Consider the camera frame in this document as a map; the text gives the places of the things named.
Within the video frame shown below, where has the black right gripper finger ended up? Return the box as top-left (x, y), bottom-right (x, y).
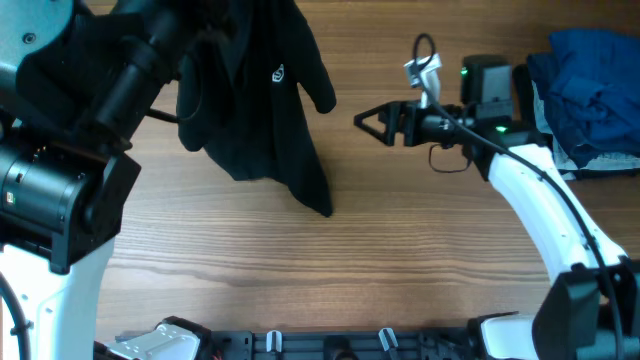
top-left (354, 117), bottom-right (398, 146)
top-left (354, 101), bottom-right (401, 123)

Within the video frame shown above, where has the black t-shirt with white logo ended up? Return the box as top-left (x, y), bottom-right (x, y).
top-left (176, 0), bottom-right (337, 217)

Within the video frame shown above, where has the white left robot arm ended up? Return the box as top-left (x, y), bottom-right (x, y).
top-left (1, 0), bottom-right (235, 359)

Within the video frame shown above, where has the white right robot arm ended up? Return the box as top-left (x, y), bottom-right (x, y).
top-left (354, 55), bottom-right (639, 359)

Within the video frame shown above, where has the blue clothes pile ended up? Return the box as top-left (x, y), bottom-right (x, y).
top-left (524, 28), bottom-right (639, 179)

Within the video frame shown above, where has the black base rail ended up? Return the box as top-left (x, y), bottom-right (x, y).
top-left (94, 315), bottom-right (501, 360)

